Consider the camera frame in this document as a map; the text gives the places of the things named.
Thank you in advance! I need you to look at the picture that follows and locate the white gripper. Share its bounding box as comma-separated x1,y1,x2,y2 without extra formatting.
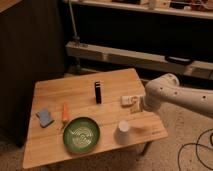
121,95,143,113

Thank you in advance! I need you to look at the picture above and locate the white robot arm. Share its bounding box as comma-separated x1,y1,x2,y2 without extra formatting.
121,73,213,118

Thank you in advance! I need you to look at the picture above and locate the green round plate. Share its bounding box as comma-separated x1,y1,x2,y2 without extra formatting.
63,117,100,154

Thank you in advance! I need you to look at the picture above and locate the wooden table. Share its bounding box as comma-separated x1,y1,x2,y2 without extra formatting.
23,69,168,169

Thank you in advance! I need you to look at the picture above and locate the orange carrot toy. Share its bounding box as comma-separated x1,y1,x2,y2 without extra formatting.
61,103,69,122

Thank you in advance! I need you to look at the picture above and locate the long wooden shelf beam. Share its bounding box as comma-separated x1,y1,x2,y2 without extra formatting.
66,42,213,80

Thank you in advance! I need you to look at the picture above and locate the metal vertical pole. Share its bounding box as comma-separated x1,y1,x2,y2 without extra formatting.
68,0,80,46

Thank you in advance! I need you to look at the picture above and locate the blue sponge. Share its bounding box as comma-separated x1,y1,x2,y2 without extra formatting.
36,108,54,128

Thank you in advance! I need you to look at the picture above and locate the upper wooden shelf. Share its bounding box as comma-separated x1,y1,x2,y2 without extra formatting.
63,0,213,20

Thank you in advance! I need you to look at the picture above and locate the black handle on beam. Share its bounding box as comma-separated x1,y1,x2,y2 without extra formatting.
164,56,194,65

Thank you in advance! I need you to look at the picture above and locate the black floor cable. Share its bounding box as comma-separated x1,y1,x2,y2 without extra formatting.
177,129,213,171

